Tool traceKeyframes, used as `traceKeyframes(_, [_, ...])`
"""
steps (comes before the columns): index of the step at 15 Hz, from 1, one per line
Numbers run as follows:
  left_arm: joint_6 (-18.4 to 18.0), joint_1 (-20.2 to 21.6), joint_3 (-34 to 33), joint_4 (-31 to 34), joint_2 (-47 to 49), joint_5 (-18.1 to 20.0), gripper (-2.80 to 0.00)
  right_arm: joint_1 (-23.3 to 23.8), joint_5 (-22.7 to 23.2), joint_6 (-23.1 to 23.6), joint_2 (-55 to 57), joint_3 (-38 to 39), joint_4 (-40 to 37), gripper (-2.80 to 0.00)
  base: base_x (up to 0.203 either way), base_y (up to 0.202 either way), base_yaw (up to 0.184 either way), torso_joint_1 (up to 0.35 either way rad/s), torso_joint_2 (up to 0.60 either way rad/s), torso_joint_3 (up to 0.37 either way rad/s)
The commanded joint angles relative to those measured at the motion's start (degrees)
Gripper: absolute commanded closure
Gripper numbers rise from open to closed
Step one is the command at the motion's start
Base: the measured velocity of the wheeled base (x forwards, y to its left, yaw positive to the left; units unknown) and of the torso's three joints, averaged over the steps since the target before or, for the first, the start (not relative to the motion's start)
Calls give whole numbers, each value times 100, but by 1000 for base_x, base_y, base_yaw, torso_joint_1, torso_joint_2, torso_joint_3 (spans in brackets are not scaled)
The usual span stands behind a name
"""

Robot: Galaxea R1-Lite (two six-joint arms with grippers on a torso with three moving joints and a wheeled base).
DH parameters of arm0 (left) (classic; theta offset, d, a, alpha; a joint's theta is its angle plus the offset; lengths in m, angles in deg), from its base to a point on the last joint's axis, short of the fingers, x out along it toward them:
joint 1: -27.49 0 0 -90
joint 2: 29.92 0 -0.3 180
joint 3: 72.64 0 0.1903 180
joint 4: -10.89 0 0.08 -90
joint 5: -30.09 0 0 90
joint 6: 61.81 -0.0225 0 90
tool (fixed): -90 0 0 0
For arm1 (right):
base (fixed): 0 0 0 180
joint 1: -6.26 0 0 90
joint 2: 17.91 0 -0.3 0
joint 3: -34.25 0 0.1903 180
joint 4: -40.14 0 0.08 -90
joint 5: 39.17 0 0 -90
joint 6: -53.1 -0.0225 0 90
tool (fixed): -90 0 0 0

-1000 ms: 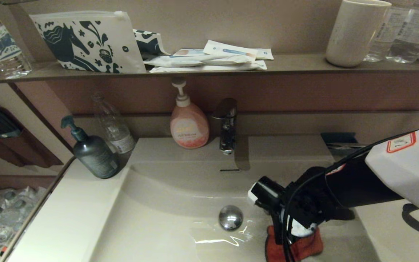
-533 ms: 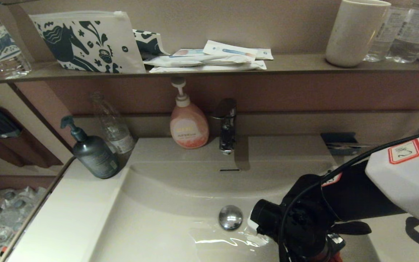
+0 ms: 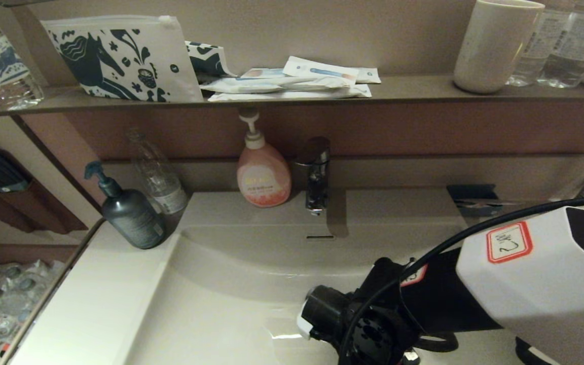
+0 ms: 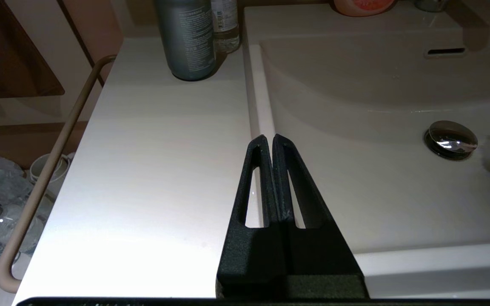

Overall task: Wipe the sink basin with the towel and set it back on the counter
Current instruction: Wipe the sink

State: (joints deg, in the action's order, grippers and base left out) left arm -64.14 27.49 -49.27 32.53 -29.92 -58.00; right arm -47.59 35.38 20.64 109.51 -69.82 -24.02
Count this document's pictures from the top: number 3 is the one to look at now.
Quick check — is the chrome faucet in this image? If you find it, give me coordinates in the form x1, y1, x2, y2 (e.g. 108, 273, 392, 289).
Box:
294, 136, 331, 215

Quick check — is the white sink basin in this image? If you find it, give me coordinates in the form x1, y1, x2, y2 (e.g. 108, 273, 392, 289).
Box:
3, 190, 584, 365

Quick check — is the dark soap tray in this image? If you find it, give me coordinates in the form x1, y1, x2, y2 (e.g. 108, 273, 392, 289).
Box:
447, 184, 503, 217

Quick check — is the pink soap pump bottle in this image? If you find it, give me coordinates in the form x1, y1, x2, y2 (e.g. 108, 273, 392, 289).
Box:
237, 108, 292, 208

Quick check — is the empty clear plastic bottle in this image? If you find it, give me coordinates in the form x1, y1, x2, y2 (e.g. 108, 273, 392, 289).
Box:
127, 128, 189, 217

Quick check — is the dark green pump bottle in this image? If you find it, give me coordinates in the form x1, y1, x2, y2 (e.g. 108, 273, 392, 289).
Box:
84, 161, 167, 250

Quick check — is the white toothbrush packet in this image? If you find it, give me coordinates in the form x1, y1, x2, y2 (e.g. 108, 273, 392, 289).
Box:
283, 56, 359, 85

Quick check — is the long white plastic packet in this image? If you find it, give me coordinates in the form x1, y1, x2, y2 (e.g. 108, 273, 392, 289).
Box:
201, 76, 359, 94

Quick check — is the white packet orange blue print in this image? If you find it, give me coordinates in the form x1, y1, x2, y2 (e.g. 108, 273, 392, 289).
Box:
241, 67, 293, 81

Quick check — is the beige ceramic cup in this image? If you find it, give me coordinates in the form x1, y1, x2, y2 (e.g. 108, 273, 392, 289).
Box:
453, 0, 546, 94

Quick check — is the clear water bottle white label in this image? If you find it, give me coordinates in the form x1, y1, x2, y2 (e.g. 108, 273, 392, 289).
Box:
507, 0, 549, 87
538, 0, 584, 89

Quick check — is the small folded blue print pouch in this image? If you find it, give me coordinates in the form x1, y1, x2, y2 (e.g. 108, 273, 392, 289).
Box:
185, 41, 236, 83

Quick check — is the white pouch blue horse print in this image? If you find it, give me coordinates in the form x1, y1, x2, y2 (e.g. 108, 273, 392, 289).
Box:
40, 15, 204, 103

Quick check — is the bag of clear plastic bottles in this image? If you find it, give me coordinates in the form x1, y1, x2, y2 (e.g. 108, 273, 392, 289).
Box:
0, 260, 67, 350

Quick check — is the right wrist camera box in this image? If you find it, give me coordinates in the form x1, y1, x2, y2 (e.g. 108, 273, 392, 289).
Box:
297, 285, 353, 341

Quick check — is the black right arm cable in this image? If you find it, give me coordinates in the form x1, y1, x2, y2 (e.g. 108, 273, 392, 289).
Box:
338, 196, 584, 365

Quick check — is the brown wall shelf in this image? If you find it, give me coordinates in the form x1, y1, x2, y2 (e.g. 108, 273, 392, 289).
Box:
0, 75, 584, 118

